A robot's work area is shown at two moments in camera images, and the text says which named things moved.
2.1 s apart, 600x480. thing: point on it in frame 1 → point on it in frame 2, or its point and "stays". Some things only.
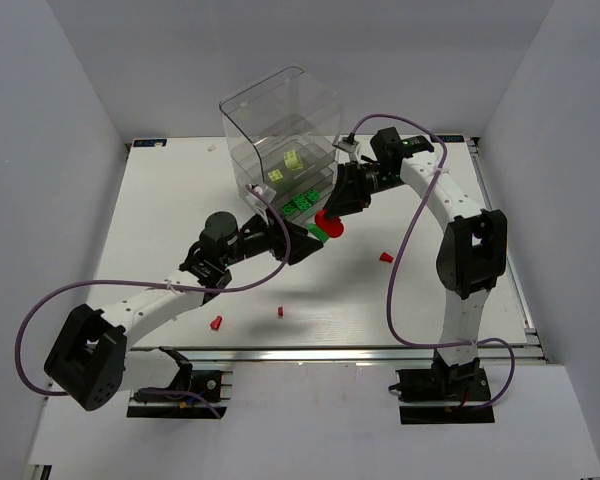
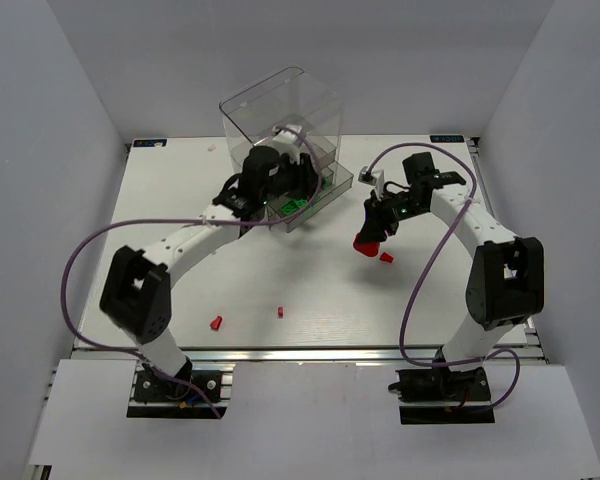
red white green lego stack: [325, 227] → [369, 249]
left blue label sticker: [149, 142] stays
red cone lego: [214, 324] stays
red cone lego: [386, 257] stays
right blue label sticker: [448, 138] stays
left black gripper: [285, 240] → [304, 173]
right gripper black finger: [352, 192] → [381, 219]
